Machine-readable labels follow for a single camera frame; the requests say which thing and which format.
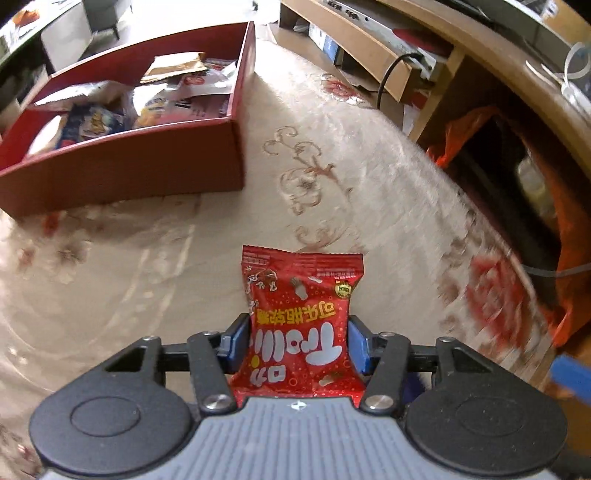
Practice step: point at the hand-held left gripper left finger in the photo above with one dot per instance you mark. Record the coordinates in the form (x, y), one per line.
(238, 341)

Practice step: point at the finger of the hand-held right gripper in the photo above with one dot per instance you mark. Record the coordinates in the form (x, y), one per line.
(575, 381)

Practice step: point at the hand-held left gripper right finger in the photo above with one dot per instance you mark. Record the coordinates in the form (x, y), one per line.
(358, 344)

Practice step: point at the red gummy candy packet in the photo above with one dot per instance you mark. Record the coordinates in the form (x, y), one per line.
(295, 314)

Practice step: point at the red cardboard box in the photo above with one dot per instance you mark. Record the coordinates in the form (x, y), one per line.
(138, 161)

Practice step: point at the white and brown snack packet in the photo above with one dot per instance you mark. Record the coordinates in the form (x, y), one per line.
(207, 81)

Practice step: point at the golden brown snack packet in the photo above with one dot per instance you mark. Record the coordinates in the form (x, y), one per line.
(173, 67)

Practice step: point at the round yellow steamed cake packet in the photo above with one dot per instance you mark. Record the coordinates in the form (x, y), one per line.
(44, 136)

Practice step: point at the grey snack packet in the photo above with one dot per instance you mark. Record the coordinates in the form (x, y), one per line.
(83, 94)

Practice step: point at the orange plastic bag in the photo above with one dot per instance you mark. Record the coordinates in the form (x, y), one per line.
(570, 230)

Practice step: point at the blue and white box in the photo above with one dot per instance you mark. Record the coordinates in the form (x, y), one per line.
(325, 44)

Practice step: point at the wooden television cabinet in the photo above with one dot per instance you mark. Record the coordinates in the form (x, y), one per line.
(485, 60)

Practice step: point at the grey sofa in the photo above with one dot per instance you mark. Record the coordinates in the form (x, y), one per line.
(108, 16)

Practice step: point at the dark low cabinet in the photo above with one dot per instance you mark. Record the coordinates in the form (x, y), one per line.
(27, 60)

